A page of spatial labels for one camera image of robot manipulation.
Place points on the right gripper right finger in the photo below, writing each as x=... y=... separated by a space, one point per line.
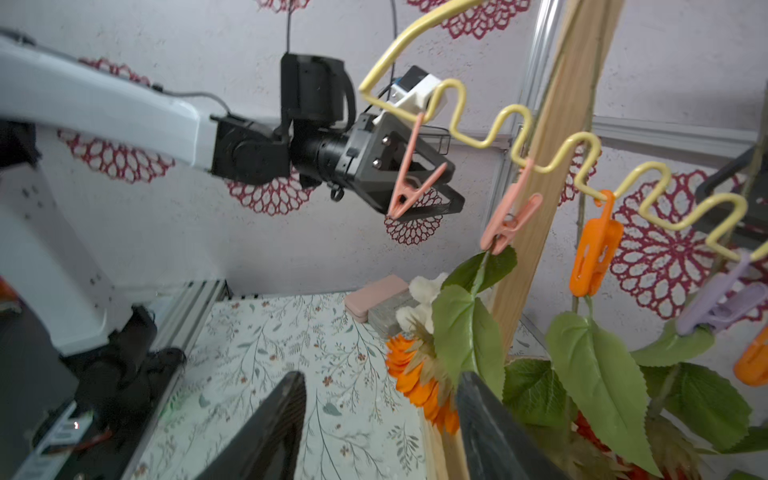
x=496 y=446

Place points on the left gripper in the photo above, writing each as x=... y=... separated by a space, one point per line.
x=366 y=160

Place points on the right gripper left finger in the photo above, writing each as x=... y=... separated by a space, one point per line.
x=268 y=444

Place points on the yellow wavy clothes hanger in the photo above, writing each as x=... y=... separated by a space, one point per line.
x=518 y=152

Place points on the orange artificial flower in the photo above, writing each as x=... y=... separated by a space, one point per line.
x=426 y=367

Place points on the orange clothespin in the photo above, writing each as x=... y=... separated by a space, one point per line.
x=598 y=245
x=751 y=368

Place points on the wooden clothes rack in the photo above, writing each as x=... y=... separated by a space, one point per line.
x=565 y=110

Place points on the purple clothespin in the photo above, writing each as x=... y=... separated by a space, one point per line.
x=712 y=308

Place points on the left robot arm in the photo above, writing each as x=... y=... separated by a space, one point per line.
x=132 y=131

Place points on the pink block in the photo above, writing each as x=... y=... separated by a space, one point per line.
x=360 y=302

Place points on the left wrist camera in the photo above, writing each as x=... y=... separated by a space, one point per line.
x=412 y=92

